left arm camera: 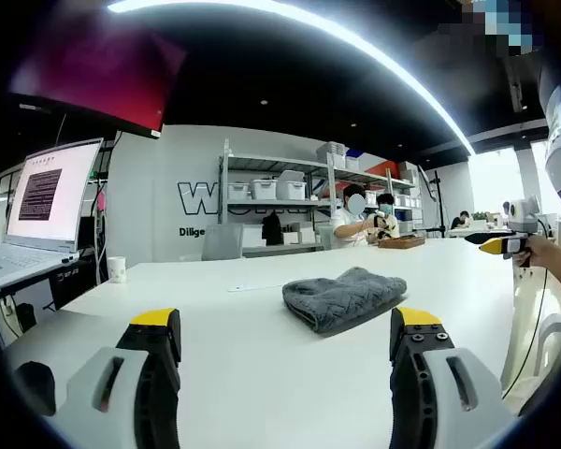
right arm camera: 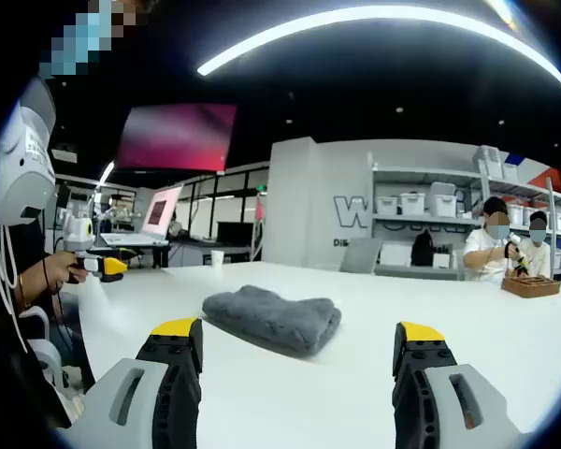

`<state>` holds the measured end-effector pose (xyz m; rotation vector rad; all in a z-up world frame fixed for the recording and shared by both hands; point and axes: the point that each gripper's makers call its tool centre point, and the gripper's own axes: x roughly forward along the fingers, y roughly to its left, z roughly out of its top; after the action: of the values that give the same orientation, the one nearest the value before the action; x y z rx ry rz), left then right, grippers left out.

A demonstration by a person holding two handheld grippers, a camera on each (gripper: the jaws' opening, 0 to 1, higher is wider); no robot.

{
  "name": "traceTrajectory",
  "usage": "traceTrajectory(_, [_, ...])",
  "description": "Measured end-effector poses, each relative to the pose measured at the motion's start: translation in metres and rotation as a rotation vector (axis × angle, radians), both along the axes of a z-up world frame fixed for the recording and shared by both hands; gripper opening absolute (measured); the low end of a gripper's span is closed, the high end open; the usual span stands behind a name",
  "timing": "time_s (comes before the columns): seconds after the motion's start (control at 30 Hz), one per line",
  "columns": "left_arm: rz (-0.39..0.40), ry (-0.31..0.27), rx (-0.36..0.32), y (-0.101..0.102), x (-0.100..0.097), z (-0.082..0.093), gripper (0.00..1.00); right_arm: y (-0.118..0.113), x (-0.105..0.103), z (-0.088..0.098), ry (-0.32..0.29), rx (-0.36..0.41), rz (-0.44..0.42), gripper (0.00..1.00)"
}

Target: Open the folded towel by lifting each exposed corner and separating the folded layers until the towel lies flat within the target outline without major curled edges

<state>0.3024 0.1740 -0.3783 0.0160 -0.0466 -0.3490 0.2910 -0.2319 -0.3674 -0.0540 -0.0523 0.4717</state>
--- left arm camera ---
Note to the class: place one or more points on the white laptop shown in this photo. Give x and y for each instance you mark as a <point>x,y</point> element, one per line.
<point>47,196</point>

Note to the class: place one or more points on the black round object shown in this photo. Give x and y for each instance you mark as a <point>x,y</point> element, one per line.
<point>37,388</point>

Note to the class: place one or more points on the grey chair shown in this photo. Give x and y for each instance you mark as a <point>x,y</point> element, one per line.
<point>222,242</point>

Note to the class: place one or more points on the grey towel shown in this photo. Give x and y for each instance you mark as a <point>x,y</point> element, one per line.
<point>341,297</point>

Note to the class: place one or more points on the wooden tray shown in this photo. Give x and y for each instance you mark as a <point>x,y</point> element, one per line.
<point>402,242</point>

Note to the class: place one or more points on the black tripod stand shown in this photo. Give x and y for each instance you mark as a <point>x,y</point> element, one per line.
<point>438,206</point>

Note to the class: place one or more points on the white paper cup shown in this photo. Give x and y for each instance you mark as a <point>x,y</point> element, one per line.
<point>117,270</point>

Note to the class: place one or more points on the white plastic chair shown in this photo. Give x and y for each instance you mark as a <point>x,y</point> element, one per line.
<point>523,327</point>

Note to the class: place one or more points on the grey metal shelf rack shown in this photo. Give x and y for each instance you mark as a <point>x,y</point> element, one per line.
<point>325,168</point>

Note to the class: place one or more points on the person's right hand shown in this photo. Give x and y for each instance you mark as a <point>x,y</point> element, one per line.
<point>529,252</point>

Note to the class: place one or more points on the large monitor with red screen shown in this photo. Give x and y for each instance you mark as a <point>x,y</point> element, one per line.
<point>103,75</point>

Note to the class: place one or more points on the group of white storage bins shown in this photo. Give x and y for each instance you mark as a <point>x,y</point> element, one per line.
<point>290,186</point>

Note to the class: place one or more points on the ceiling light strip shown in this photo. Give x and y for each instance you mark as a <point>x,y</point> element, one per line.
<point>355,42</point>

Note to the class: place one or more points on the black bag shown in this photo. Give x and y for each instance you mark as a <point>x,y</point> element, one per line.
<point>272,229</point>

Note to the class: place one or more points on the white tape strip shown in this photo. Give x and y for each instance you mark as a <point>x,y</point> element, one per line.
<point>257,287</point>

